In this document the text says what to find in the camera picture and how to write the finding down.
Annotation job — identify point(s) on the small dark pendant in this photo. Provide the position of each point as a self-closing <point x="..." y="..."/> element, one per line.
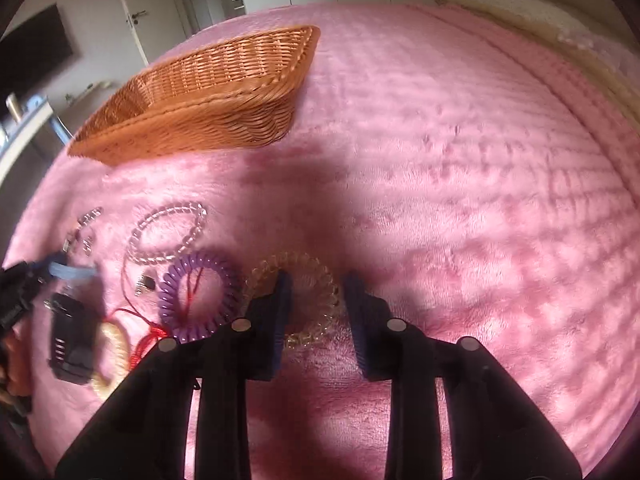
<point x="144" y="284"/>

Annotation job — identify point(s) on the black wall television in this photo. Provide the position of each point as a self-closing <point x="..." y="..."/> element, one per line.
<point x="32" y="52"/>

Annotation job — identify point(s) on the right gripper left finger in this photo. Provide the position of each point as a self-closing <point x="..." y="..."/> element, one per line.
<point x="140" y="431"/>

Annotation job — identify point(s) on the pink fluffy blanket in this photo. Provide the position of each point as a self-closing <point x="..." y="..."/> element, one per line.
<point x="478" y="181"/>

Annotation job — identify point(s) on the silver rhinestone earring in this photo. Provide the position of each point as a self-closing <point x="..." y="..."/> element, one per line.
<point x="89" y="216"/>
<point x="79" y="241"/>

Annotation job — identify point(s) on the woven wicker basket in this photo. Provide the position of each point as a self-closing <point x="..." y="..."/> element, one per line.
<point x="240" y="93"/>

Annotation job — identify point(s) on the white room door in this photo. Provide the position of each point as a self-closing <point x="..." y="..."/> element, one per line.
<point x="156" y="25"/>

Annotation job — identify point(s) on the white patterned pillow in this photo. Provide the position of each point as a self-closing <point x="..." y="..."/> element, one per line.
<point x="572" y="26"/>

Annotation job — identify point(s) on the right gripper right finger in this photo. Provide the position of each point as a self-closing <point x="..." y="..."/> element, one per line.
<point x="451" y="404"/>

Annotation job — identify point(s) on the black wrist watch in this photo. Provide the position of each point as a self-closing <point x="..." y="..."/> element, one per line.
<point x="73" y="339"/>

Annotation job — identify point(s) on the cream round bangle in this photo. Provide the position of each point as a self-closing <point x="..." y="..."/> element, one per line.
<point x="112" y="363"/>

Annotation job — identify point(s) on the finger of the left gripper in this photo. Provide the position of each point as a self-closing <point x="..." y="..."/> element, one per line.
<point x="57" y="267"/>

